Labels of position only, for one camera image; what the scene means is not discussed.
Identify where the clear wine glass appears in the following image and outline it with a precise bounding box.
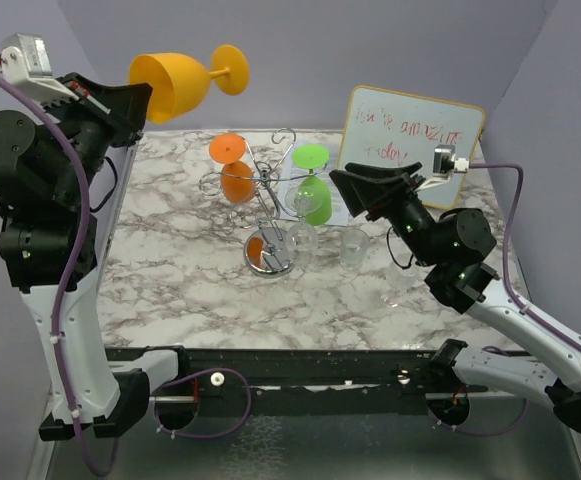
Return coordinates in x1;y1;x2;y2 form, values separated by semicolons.
381;265;417;308
285;186;321;271

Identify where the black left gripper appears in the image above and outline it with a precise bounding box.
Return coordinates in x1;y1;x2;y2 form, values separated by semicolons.
40;67;152;201

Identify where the aluminium frame rail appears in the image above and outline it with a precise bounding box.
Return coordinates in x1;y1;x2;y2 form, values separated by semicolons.
22;147;136;478

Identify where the black mounting rail base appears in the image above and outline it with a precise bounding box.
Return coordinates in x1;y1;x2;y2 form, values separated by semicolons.
104;347;491;416

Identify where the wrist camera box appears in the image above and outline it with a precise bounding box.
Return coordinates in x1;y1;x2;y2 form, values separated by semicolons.
418;144;470;191
0;33;70;104

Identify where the yellow framed whiteboard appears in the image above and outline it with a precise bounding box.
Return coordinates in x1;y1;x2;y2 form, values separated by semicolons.
338;84;487;211

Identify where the dark orange plastic wine glass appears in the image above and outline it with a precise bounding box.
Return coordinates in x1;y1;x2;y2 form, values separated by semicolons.
209;133;255;204

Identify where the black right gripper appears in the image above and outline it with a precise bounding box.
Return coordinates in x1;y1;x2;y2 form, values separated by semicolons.
330;162;442;267

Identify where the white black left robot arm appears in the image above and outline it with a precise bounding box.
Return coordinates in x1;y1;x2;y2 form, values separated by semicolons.
0;73;152;441

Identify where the light orange plastic wine glass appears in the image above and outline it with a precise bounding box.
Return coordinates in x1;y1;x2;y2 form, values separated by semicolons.
128;44;250;124

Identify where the clear short tumbler glass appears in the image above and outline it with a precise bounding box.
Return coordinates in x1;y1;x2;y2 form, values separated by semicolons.
340;229;370;270

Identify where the chrome wine glass rack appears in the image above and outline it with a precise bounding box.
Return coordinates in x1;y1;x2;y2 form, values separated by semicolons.
197;128;299;277

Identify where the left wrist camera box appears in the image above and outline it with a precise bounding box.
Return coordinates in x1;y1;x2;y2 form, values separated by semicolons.
0;33;70;104

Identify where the green plastic wine glass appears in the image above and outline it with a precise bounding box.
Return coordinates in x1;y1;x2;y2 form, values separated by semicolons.
292;144;332;226

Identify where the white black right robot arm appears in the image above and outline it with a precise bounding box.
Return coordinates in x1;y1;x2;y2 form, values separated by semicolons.
329;158;581;434

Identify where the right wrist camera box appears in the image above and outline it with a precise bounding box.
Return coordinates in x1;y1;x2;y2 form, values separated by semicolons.
418;144;470;191

